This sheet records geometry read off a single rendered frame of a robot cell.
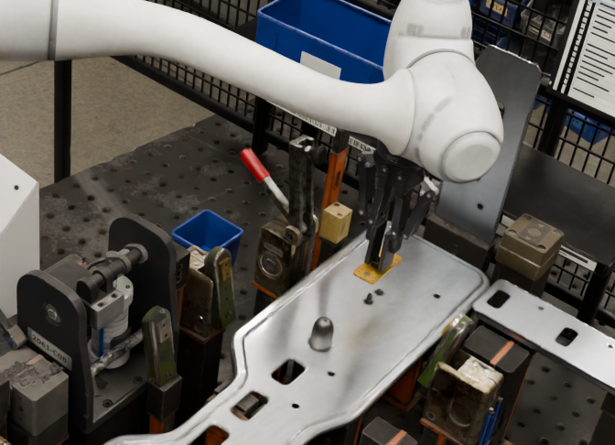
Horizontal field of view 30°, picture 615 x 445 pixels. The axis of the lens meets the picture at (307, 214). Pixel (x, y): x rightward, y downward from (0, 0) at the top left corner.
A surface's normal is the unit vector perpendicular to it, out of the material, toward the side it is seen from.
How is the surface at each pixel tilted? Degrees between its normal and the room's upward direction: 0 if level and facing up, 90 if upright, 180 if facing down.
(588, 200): 0
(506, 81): 90
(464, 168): 90
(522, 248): 88
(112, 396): 0
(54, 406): 90
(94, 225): 0
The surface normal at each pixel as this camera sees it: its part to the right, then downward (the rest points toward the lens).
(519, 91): -0.59, 0.43
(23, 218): 0.74, 0.48
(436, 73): 0.04, -0.80
